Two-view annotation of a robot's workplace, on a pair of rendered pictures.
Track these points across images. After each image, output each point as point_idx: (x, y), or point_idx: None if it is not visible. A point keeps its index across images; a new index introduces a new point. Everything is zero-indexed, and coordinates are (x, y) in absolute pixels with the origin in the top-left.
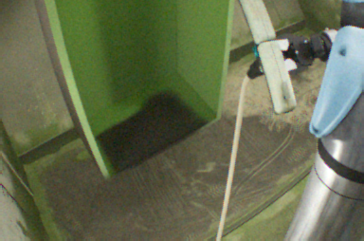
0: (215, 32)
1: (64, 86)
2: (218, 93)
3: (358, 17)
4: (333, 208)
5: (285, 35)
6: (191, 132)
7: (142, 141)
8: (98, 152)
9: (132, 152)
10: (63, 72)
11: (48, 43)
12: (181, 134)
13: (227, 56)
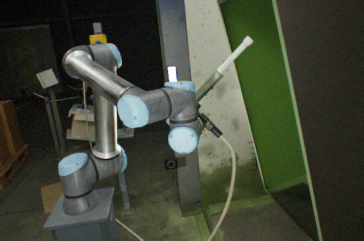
0: (327, 162)
1: (260, 110)
2: (327, 228)
3: (171, 102)
4: None
5: (197, 104)
6: (307, 233)
7: (298, 205)
8: (257, 158)
9: (288, 200)
10: (242, 93)
11: (274, 86)
12: (306, 227)
13: (310, 181)
